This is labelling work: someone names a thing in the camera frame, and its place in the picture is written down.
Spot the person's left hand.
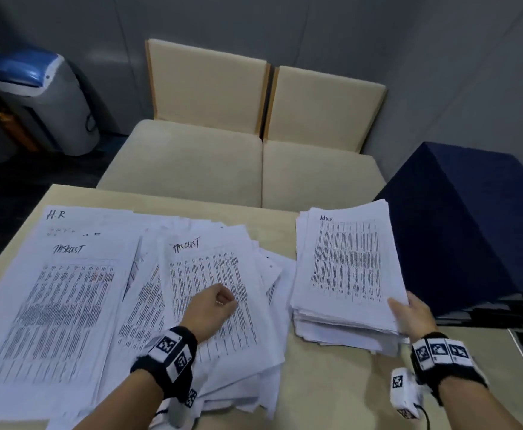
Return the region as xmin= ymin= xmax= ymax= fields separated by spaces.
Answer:
xmin=177 ymin=283 xmax=240 ymax=345

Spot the orange bottle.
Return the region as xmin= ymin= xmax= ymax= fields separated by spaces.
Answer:
xmin=0 ymin=110 xmax=38 ymax=153

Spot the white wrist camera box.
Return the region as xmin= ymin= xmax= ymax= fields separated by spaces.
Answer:
xmin=389 ymin=367 xmax=424 ymax=420
xmin=156 ymin=387 xmax=199 ymax=430

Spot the black marker wristband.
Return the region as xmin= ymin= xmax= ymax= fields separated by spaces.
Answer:
xmin=409 ymin=331 xmax=490 ymax=406
xmin=130 ymin=325 xmax=199 ymax=404

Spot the pile of printed paper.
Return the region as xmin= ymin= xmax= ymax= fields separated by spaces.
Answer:
xmin=0 ymin=205 xmax=298 ymax=430

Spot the person's right forearm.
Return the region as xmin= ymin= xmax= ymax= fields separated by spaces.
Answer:
xmin=436 ymin=376 xmax=523 ymax=430

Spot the thin black cable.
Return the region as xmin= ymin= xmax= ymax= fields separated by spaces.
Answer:
xmin=413 ymin=400 xmax=430 ymax=430

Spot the stack of printed paper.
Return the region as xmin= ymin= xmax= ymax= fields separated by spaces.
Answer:
xmin=289 ymin=199 xmax=410 ymax=358

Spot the person's right hand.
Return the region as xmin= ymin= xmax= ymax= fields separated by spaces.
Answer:
xmin=386 ymin=290 xmax=439 ymax=344

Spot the grey bin with blue lid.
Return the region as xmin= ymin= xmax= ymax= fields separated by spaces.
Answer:
xmin=0 ymin=47 xmax=101 ymax=156

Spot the beige cushioned chair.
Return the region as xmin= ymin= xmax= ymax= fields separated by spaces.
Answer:
xmin=261 ymin=65 xmax=387 ymax=214
xmin=96 ymin=38 xmax=272 ymax=209

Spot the person's left forearm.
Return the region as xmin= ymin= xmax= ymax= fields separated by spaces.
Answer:
xmin=71 ymin=369 xmax=166 ymax=430

